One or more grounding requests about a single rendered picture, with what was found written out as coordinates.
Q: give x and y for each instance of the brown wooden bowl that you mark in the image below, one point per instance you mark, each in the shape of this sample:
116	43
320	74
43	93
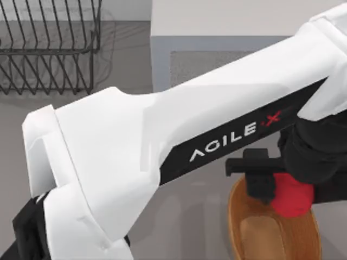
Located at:
268	235

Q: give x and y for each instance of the red cup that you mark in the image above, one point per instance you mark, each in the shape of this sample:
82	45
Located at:
294	197

